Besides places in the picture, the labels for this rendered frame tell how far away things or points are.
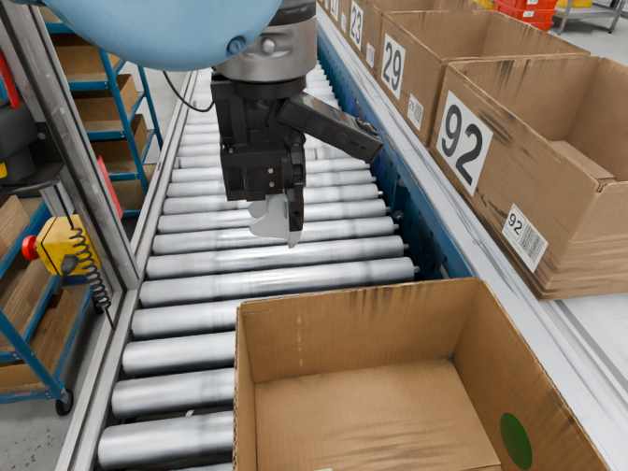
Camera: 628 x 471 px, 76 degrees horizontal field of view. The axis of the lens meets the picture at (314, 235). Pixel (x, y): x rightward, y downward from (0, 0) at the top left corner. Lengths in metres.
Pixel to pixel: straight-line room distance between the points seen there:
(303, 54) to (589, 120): 0.68
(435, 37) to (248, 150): 0.89
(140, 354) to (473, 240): 0.51
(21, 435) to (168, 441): 1.09
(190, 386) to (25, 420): 1.10
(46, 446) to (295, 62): 1.42
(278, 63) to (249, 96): 0.04
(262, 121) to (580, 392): 0.41
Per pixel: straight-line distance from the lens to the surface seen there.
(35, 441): 1.61
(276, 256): 0.76
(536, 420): 0.49
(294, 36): 0.35
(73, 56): 1.93
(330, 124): 0.39
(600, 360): 0.55
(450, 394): 0.60
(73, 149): 0.62
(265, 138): 0.40
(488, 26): 1.27
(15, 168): 0.60
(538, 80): 0.88
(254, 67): 0.35
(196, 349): 0.65
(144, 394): 0.63
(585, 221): 0.50
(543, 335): 0.53
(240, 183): 0.41
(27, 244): 0.76
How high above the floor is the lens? 1.26
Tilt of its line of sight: 40 degrees down
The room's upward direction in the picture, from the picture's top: straight up
